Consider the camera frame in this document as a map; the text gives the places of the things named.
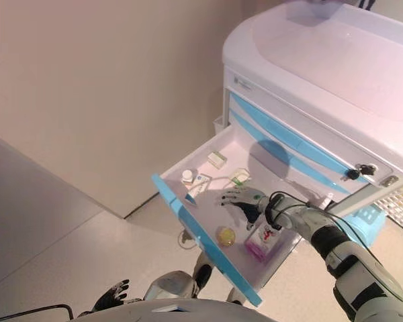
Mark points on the white mesh side basket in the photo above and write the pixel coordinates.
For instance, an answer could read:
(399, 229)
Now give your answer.
(396, 204)

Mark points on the white medical cart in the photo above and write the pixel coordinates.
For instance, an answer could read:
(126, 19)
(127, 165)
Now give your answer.
(322, 67)

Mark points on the white medicine bottle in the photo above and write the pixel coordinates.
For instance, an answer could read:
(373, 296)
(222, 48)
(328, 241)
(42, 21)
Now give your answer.
(187, 177)

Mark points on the robot left leg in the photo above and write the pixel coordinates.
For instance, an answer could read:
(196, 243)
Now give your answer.
(169, 285)

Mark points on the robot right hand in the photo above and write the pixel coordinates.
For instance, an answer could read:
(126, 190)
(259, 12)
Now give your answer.
(252, 201)

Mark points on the yellow round medicine jar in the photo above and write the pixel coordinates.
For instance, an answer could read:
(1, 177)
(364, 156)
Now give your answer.
(225, 236)

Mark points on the small green white box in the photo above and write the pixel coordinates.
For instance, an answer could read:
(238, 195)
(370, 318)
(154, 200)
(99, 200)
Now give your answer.
(216, 159)

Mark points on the white bin with blue lid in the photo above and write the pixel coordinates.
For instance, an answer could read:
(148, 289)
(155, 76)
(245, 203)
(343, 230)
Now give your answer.
(369, 218)

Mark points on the blue white medicine box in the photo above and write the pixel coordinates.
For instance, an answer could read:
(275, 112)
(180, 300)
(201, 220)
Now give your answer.
(201, 182)

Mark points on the black cart keys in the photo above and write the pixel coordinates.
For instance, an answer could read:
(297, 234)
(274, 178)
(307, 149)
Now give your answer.
(352, 173)

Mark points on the silver cart latch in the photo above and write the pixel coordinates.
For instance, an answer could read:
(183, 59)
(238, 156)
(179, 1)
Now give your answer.
(389, 181)

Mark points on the long green white box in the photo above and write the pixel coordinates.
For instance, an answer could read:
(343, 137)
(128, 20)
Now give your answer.
(238, 176)

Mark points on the robot right arm silver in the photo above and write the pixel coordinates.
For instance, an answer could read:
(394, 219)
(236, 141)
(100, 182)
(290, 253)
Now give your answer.
(329, 239)

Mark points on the grey robot torso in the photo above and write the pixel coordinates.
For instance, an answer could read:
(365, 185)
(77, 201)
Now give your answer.
(221, 313)

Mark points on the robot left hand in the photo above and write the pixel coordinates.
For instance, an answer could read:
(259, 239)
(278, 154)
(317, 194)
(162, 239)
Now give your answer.
(112, 296)

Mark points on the pink box with bicycle print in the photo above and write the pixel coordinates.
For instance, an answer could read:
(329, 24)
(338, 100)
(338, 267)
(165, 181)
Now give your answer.
(260, 246)

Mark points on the blue white cart drawer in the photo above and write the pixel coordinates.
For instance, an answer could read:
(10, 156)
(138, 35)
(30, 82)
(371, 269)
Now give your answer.
(278, 125)
(322, 164)
(208, 214)

